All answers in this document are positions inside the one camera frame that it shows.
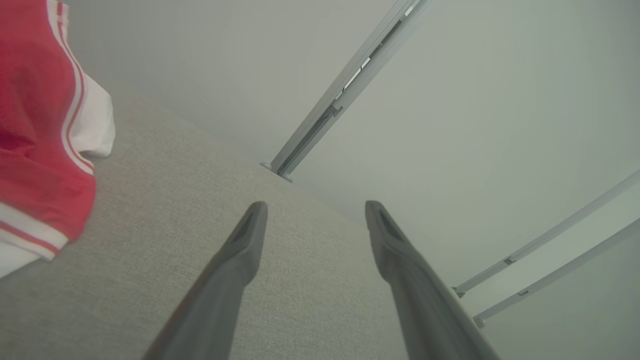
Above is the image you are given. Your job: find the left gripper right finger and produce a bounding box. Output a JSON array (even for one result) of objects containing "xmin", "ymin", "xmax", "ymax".
[{"xmin": 365, "ymin": 200, "xmax": 502, "ymax": 360}]

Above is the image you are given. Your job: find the thin grey metal rod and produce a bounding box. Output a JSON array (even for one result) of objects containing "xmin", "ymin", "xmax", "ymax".
[
  {"xmin": 472, "ymin": 217, "xmax": 640, "ymax": 329},
  {"xmin": 452, "ymin": 170, "xmax": 640, "ymax": 299}
]

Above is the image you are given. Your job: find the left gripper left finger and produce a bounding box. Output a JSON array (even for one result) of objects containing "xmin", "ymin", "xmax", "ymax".
[{"xmin": 142, "ymin": 201, "xmax": 269, "ymax": 360}]

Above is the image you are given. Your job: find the grey aluminium frame post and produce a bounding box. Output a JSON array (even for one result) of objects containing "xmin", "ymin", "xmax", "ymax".
[{"xmin": 260, "ymin": 0, "xmax": 431, "ymax": 183}]

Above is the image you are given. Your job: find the red white shirt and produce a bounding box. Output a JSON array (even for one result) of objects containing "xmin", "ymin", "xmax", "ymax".
[{"xmin": 0, "ymin": 0, "xmax": 117, "ymax": 278}]

